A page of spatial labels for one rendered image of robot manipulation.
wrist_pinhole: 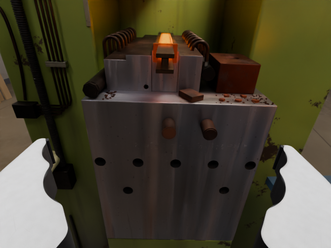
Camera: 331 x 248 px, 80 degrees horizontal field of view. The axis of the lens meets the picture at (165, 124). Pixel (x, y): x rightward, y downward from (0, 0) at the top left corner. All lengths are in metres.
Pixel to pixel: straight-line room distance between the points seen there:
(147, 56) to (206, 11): 0.53
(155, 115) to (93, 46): 0.28
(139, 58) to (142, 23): 0.48
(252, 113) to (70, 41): 0.48
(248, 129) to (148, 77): 0.23
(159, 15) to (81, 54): 0.40
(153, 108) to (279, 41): 0.39
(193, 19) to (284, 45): 0.40
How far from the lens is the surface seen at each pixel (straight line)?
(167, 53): 0.32
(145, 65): 0.43
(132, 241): 0.71
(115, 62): 0.43
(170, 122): 0.38
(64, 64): 0.61
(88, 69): 0.61
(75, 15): 0.60
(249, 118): 0.43
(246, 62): 0.47
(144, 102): 0.39
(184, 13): 0.90
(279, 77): 0.66
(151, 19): 0.89
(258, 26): 0.60
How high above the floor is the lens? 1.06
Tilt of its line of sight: 29 degrees down
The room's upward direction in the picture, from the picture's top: 2 degrees clockwise
